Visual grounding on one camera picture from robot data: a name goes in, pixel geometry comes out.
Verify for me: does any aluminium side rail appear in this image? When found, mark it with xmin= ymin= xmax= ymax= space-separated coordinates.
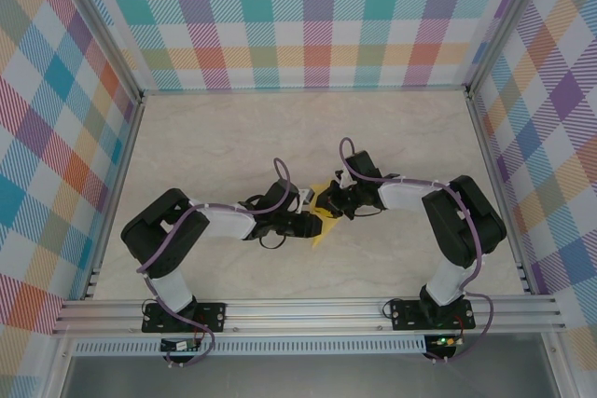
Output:
xmin=465 ymin=89 xmax=535 ymax=296
xmin=81 ymin=94 xmax=146 ymax=301

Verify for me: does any right gripper thin black cable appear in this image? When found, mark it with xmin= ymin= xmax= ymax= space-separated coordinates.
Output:
xmin=345 ymin=204 xmax=381 ymax=221

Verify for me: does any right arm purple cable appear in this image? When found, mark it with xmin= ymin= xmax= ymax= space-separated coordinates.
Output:
xmin=338 ymin=136 xmax=496 ymax=366

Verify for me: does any aluminium frame leg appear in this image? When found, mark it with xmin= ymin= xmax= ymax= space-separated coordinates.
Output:
xmin=44 ymin=336 xmax=76 ymax=398
xmin=540 ymin=332 xmax=577 ymax=398

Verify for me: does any aluminium frame post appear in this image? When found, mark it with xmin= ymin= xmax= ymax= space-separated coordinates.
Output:
xmin=464 ymin=0 xmax=556 ymax=99
xmin=49 ymin=0 xmax=146 ymax=103

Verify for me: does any grey metal panel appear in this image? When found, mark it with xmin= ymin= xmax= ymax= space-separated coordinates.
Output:
xmin=60 ymin=353 xmax=561 ymax=398

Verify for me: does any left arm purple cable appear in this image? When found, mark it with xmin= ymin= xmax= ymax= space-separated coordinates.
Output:
xmin=136 ymin=158 xmax=294 ymax=369

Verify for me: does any yellow cloth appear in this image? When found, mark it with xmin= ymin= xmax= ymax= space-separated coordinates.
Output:
xmin=309 ymin=182 xmax=342 ymax=249

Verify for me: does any left gripper thin black cable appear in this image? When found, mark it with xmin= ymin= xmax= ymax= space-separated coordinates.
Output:
xmin=257 ymin=229 xmax=289 ymax=251

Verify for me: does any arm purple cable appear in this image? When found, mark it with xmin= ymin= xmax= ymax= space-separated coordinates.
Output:
xmin=338 ymin=136 xmax=496 ymax=366
xmin=136 ymin=158 xmax=294 ymax=369

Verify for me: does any long aluminium base rail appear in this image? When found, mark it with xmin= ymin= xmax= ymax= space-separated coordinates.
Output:
xmin=50 ymin=294 xmax=568 ymax=336

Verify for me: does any perforated white cable duct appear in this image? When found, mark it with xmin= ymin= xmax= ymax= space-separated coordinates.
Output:
xmin=73 ymin=335 xmax=428 ymax=356

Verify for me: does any gripper thin black cable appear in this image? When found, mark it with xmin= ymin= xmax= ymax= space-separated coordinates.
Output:
xmin=257 ymin=229 xmax=289 ymax=251
xmin=345 ymin=204 xmax=381 ymax=221

